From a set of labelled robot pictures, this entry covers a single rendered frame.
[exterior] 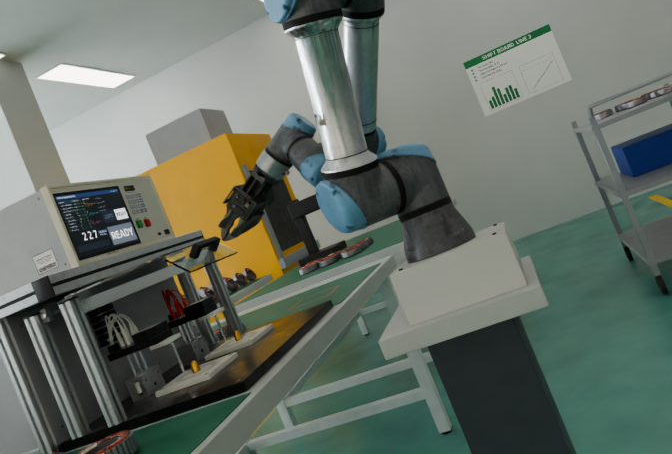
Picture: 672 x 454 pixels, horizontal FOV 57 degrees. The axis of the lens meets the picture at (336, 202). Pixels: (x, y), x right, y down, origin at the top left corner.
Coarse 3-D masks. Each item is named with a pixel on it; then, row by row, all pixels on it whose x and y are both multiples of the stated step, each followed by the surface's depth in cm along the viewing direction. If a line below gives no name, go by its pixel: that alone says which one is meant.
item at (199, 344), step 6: (192, 342) 171; (198, 342) 173; (204, 342) 176; (180, 348) 171; (186, 348) 170; (192, 348) 170; (198, 348) 172; (204, 348) 175; (180, 354) 171; (186, 354) 170; (192, 354) 170; (198, 354) 171; (204, 354) 174; (186, 360) 171; (192, 360) 170; (198, 360) 170
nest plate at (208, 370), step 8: (216, 360) 151; (224, 360) 146; (232, 360) 149; (200, 368) 149; (208, 368) 144; (216, 368) 141; (184, 376) 147; (192, 376) 143; (200, 376) 138; (208, 376) 138; (168, 384) 145; (176, 384) 141; (184, 384) 139; (192, 384) 139; (160, 392) 141; (168, 392) 141
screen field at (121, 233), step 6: (108, 228) 158; (114, 228) 160; (120, 228) 162; (126, 228) 164; (132, 228) 167; (114, 234) 159; (120, 234) 161; (126, 234) 163; (132, 234) 166; (114, 240) 158; (120, 240) 160; (126, 240) 162
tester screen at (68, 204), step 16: (96, 192) 159; (112, 192) 165; (64, 208) 146; (80, 208) 151; (96, 208) 156; (112, 208) 162; (80, 224) 149; (96, 224) 154; (112, 224) 160; (80, 240) 147; (96, 240) 152; (80, 256) 144
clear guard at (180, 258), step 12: (180, 252) 140; (204, 252) 145; (216, 252) 148; (228, 252) 151; (144, 264) 134; (180, 264) 133; (192, 264) 135; (204, 264) 138; (120, 276) 146; (84, 288) 139
